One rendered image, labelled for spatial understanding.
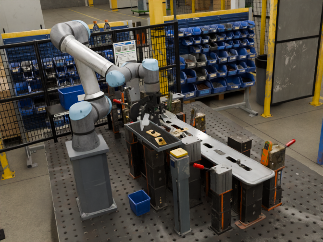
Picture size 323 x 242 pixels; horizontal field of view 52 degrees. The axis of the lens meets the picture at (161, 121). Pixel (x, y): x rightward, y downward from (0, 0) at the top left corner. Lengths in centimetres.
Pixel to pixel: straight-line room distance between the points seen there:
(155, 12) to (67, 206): 183
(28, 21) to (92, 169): 688
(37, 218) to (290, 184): 220
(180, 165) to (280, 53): 357
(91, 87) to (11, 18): 674
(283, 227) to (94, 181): 101
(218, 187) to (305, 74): 391
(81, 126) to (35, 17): 684
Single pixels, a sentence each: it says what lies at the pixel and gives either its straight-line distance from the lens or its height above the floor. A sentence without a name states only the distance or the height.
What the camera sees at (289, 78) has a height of 50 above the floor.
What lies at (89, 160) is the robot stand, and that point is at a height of 105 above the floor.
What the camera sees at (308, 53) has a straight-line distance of 527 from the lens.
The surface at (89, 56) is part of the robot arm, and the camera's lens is 161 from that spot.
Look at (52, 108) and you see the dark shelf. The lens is 276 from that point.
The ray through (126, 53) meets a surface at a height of 134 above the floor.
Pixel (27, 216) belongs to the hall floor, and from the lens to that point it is 339.
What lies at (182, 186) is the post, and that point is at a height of 99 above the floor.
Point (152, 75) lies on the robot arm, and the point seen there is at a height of 149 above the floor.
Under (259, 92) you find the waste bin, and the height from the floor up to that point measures 19.
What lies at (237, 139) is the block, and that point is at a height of 103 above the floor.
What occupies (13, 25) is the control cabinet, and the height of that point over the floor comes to 122.
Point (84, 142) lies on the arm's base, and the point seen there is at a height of 115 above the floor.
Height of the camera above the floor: 189
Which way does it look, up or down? 23 degrees down
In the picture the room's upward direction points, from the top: 4 degrees counter-clockwise
